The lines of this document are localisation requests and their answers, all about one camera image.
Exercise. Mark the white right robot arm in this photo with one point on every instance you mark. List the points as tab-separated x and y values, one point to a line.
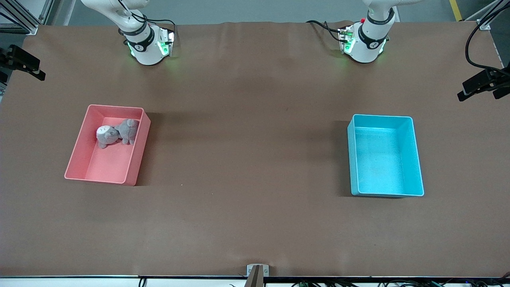
145	52

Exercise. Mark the grey plush toy white face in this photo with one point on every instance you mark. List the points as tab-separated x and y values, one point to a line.
105	137

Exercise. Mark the pink plastic box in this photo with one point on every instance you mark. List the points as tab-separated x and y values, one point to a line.
107	167

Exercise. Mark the aluminium frame profile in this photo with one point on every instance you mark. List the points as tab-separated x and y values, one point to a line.
485	24
30	28

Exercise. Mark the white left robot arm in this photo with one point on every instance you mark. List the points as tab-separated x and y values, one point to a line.
368	48

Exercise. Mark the blue plastic box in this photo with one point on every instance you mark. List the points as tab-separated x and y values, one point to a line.
378	167

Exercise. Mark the plain grey plush toy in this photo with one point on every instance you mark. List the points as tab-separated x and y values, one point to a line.
128	129

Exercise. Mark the grey metal mounting bracket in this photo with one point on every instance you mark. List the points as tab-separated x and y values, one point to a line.
250	271

